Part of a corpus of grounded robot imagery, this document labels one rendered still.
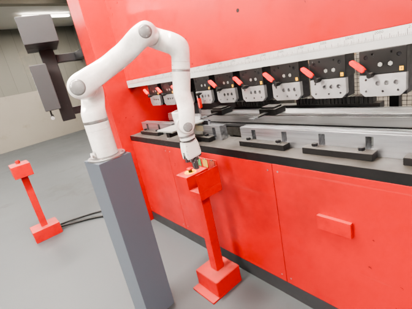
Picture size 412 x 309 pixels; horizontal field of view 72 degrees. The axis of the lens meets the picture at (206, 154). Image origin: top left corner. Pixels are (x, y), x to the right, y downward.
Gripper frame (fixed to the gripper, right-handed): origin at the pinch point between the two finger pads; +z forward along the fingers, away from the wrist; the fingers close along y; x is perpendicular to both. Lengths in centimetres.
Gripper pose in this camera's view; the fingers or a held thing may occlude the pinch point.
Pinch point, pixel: (195, 165)
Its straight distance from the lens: 154.8
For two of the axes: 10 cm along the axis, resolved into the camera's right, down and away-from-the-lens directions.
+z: 2.5, 9.0, 3.5
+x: 6.4, 1.1, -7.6
